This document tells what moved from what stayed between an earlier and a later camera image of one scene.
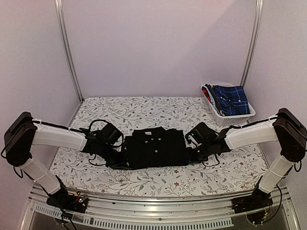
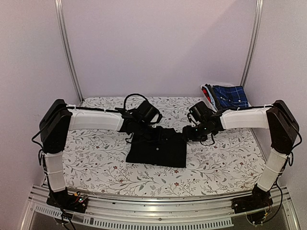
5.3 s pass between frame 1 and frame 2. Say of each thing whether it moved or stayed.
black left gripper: moved
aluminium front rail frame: stayed
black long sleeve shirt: stayed
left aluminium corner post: stayed
